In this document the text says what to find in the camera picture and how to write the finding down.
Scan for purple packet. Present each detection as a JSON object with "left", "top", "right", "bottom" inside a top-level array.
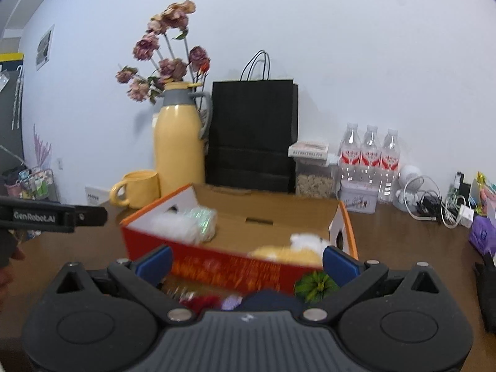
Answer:
[{"left": 468, "top": 215, "right": 496, "bottom": 257}]

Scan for dried pink flower bouquet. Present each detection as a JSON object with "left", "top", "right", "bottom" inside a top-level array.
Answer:
[{"left": 115, "top": 0, "right": 212, "bottom": 105}]

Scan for wire basket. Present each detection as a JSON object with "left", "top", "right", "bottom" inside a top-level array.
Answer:
[{"left": 4, "top": 166, "right": 60, "bottom": 203}]

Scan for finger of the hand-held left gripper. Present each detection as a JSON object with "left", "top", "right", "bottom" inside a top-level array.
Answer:
[{"left": 73, "top": 205, "right": 109, "bottom": 228}]

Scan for purple plant wall decal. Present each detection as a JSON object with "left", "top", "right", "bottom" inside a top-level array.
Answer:
[{"left": 33, "top": 124, "right": 53, "bottom": 170}]

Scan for navy sock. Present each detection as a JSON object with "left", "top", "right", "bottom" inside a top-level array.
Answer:
[{"left": 242, "top": 290, "right": 302, "bottom": 313}]

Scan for black power adapter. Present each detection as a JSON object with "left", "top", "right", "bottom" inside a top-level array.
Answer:
[{"left": 420, "top": 196, "right": 443, "bottom": 218}]

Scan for black glove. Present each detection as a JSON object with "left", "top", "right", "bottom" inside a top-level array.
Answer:
[{"left": 473, "top": 254, "right": 496, "bottom": 334}]

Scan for purple knit cloth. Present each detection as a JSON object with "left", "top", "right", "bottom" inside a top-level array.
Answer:
[{"left": 221, "top": 294, "right": 243, "bottom": 311}]

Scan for white printed tin box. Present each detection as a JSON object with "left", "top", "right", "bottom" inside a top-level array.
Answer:
[{"left": 339, "top": 180, "right": 378, "bottom": 215}]

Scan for clear food storage container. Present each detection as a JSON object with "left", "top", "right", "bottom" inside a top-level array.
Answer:
[{"left": 292, "top": 156, "right": 338, "bottom": 198}]

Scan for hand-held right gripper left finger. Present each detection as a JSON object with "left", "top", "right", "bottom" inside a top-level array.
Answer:
[{"left": 54, "top": 245, "right": 196, "bottom": 327}]

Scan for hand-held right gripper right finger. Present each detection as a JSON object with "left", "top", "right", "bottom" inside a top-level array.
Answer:
[{"left": 301, "top": 246, "right": 442, "bottom": 327}]

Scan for red cardboard box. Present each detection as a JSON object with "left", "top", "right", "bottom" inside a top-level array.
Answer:
[{"left": 119, "top": 183, "right": 358, "bottom": 303}]

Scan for yellow thermos jug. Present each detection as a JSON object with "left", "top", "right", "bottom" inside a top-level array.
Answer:
[{"left": 153, "top": 81, "right": 214, "bottom": 198}]

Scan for wall poster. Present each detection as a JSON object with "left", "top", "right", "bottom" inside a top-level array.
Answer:
[{"left": 36, "top": 24, "right": 55, "bottom": 71}]

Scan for dark board yellow strip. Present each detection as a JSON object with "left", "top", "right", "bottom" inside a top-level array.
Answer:
[{"left": 0, "top": 52, "right": 24, "bottom": 163}]

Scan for green translucent bag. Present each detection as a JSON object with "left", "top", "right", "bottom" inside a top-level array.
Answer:
[{"left": 182, "top": 207, "right": 218, "bottom": 241}]

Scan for colourful snack packets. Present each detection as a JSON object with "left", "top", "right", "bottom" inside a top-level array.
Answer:
[{"left": 471, "top": 172, "right": 496, "bottom": 218}]

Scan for white charger plug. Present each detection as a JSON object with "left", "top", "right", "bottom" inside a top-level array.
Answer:
[{"left": 457, "top": 205, "right": 476, "bottom": 228}]

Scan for black paper bag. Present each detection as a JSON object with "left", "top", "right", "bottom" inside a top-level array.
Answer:
[{"left": 205, "top": 50, "right": 299, "bottom": 194}]

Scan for yellow mug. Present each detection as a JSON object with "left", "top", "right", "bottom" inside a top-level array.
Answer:
[{"left": 109, "top": 170, "right": 161, "bottom": 210}]

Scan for white round robot toy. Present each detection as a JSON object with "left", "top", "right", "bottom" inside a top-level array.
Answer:
[{"left": 392, "top": 165, "right": 426, "bottom": 212}]

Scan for flat white red box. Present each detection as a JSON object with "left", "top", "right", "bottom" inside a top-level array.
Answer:
[{"left": 288, "top": 141, "right": 330, "bottom": 160}]

